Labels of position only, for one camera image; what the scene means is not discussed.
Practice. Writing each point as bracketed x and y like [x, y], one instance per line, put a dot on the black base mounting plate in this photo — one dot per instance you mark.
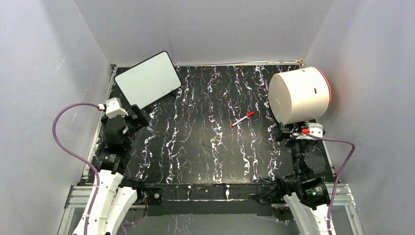
[207, 198]

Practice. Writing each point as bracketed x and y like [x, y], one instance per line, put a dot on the white cylindrical drum red rim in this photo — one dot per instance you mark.
[299, 95]

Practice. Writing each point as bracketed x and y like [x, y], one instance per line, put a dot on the white marker pen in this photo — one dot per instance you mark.
[239, 121]

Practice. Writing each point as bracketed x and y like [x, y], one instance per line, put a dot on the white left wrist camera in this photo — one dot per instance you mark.
[113, 108]

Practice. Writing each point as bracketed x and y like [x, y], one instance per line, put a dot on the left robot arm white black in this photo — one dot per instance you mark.
[112, 193]

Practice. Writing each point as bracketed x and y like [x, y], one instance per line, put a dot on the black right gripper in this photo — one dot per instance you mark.
[284, 133]

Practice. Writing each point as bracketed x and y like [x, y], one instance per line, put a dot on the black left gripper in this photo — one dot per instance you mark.
[139, 122]

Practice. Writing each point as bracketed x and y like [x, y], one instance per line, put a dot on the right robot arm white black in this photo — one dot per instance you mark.
[305, 191]

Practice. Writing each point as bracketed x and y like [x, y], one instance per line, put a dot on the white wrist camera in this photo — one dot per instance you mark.
[313, 131]
[113, 108]

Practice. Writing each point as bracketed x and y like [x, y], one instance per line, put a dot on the small white whiteboard black frame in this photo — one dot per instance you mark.
[149, 80]

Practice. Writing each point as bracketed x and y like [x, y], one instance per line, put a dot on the aluminium front frame rail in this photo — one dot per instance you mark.
[207, 199]

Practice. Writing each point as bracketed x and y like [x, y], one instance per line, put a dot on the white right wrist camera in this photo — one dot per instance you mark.
[313, 131]

